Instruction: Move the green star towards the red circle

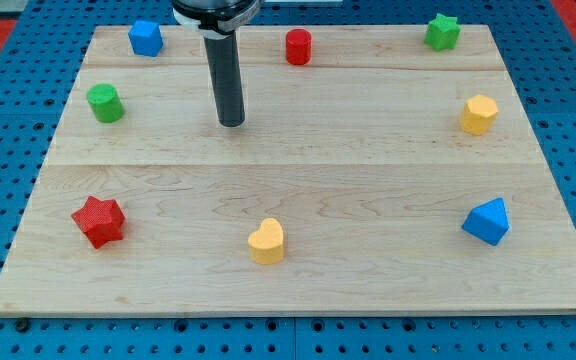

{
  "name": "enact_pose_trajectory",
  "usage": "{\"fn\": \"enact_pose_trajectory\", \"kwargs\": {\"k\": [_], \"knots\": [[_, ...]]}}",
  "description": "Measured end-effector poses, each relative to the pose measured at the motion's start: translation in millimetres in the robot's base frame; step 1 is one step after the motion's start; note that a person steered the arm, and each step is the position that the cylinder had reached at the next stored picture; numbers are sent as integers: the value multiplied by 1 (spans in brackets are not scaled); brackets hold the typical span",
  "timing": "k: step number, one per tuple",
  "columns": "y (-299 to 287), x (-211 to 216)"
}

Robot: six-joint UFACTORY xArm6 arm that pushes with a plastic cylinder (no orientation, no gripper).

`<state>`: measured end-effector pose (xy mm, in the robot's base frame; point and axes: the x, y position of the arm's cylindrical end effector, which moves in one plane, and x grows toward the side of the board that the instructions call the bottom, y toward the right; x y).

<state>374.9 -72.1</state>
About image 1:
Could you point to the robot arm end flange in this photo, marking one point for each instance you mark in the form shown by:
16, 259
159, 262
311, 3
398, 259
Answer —
215, 19

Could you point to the red star block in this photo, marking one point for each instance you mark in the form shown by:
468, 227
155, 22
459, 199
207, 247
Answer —
100, 221

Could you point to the green star block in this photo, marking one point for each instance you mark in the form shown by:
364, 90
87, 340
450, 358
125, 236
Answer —
442, 32

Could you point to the yellow heart block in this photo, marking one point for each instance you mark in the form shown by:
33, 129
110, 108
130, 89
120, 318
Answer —
266, 244

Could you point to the light wooden board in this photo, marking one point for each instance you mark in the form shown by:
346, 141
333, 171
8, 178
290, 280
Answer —
359, 155

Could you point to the red cylinder block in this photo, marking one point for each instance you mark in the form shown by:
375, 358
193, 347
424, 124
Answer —
298, 46

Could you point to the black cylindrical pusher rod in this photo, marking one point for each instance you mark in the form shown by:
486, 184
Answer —
224, 67

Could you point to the blue cube block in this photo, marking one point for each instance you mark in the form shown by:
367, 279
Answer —
145, 38

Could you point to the green cylinder block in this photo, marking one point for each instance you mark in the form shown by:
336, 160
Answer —
105, 103

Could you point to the yellow hexagon block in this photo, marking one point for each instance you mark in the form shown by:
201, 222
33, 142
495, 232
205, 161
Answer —
478, 115

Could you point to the blue triangular prism block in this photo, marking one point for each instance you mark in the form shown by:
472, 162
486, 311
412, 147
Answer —
488, 221

